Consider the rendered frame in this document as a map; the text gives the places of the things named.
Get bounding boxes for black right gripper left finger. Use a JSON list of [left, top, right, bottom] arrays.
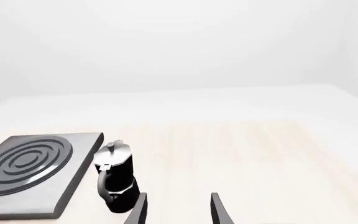
[[123, 192, 149, 224]]

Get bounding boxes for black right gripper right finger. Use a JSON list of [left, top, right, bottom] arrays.
[[210, 192, 236, 224]]

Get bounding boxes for black moka pot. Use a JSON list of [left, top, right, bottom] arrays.
[[93, 139, 140, 213]]

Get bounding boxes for flat black stove plate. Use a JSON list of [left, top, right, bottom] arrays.
[[0, 132, 104, 220]]

